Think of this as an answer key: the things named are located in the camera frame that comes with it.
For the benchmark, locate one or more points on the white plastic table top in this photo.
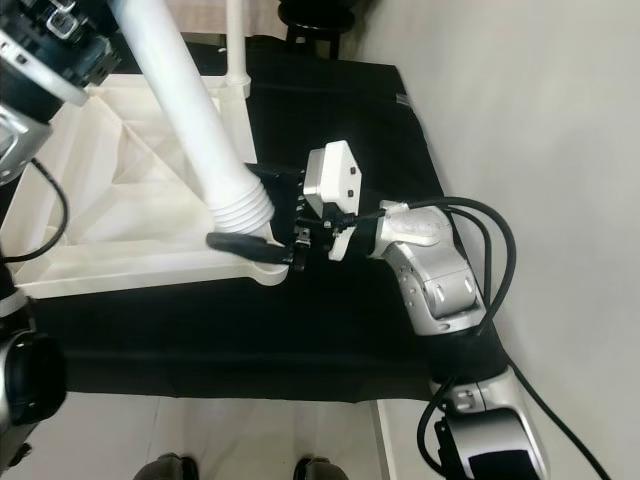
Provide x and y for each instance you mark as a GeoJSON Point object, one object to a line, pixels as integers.
{"type": "Point", "coordinates": [120, 220]}

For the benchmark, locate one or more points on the black tablecloth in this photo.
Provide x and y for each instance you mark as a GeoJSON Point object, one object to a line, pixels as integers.
{"type": "Point", "coordinates": [310, 340]}

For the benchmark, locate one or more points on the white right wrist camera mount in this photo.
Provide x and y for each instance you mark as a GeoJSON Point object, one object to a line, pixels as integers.
{"type": "Point", "coordinates": [335, 180]}

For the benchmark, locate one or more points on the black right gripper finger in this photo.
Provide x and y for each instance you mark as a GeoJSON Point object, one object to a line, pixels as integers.
{"type": "Point", "coordinates": [250, 250]}
{"type": "Point", "coordinates": [270, 180]}

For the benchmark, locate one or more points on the grey tape patch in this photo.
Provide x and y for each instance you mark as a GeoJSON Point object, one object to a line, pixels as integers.
{"type": "Point", "coordinates": [400, 100]}

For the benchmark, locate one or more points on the grey robot leg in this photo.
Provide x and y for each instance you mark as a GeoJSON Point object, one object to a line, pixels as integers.
{"type": "Point", "coordinates": [320, 470]}
{"type": "Point", "coordinates": [170, 470]}

